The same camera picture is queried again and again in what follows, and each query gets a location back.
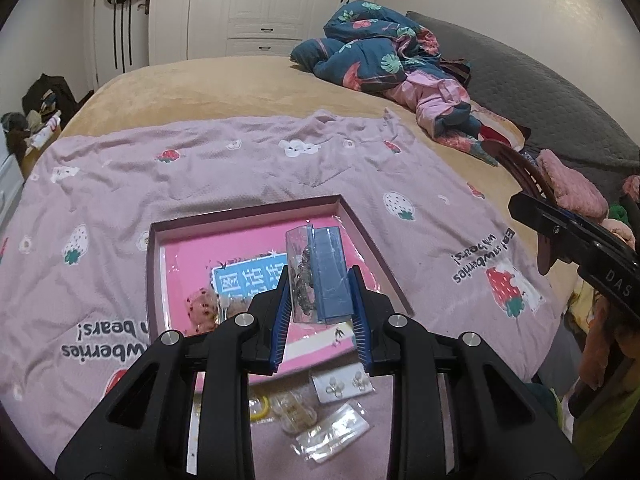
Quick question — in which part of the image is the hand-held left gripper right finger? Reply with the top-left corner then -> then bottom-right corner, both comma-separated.
347,265 -> 586,480

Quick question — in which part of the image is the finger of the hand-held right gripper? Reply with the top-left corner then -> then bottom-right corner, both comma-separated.
509,192 -> 638,257

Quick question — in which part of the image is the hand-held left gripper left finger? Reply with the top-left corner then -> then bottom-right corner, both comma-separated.
55,264 -> 293,480

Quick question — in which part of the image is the clear bag with blue card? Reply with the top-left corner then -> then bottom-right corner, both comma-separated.
285,225 -> 357,326

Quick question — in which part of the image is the white earring card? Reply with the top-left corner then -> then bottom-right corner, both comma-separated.
310,367 -> 376,403

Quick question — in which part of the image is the small clear plastic case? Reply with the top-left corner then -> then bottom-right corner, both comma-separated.
272,390 -> 321,433

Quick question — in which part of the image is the clear plastic packet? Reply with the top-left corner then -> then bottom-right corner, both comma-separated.
292,402 -> 371,463

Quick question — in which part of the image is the pink knit garment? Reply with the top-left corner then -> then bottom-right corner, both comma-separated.
537,149 -> 610,218

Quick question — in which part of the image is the pile of coloured clothes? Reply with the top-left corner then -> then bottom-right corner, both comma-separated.
562,175 -> 640,461

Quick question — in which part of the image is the grey quilted headboard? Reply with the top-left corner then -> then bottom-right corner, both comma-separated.
405,10 -> 640,196

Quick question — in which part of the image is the pink strawberry print blanket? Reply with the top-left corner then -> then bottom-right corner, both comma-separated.
0,110 -> 566,480

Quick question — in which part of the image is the pink floral garment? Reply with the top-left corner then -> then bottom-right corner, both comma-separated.
385,72 -> 501,168

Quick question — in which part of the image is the tan bed sheet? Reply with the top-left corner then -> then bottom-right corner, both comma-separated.
22,54 -> 576,311

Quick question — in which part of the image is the blue floral quilt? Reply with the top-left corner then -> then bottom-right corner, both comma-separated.
291,2 -> 473,93

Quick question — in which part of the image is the white drawer chest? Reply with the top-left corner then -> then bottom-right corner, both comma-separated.
0,152 -> 23,221

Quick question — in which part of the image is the white wardrobe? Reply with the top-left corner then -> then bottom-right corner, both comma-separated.
149,0 -> 386,66

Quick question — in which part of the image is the pile of clutter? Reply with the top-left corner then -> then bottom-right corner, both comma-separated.
0,107 -> 63,158

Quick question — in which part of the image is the black bag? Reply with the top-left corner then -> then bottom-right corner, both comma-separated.
21,74 -> 78,116

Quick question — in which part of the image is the white door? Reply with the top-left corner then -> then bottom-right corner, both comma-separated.
85,0 -> 151,91

